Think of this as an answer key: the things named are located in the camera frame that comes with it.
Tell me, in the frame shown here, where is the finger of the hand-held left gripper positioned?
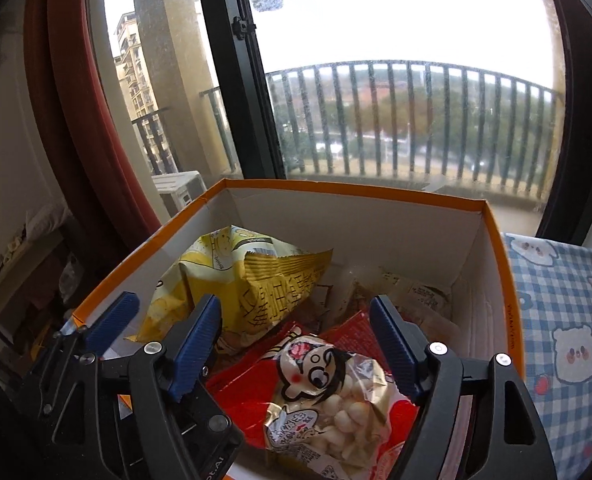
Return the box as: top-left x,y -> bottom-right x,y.
18,291 -> 141,461
173,400 -> 247,453

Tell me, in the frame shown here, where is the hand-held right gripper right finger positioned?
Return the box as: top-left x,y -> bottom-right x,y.
368,294 -> 559,480

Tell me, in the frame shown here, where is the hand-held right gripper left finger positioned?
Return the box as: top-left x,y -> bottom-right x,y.
29,294 -> 223,480

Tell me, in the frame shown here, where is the orange snack packet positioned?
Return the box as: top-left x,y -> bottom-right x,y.
346,270 -> 451,321

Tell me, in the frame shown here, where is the yellow chip bag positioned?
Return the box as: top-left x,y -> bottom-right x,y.
136,225 -> 334,353

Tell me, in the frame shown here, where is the red white ball snack bag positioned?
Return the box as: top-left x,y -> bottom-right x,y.
206,310 -> 421,480

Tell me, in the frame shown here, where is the orange cardboard box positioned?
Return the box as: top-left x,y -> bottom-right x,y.
71,177 -> 526,480

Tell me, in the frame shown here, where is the cluttered wooden shelf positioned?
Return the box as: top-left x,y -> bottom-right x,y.
0,200 -> 107,361

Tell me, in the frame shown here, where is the brown left curtain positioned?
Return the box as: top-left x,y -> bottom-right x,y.
23,0 -> 164,261

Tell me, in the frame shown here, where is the beige apartment building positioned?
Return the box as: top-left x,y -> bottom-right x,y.
113,10 -> 171,176

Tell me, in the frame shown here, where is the balcony railing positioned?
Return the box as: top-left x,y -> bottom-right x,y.
131,60 -> 564,201

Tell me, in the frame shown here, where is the black window latch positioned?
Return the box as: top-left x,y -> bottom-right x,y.
231,16 -> 254,41

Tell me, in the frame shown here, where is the black window frame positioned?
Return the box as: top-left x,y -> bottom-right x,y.
193,0 -> 592,253

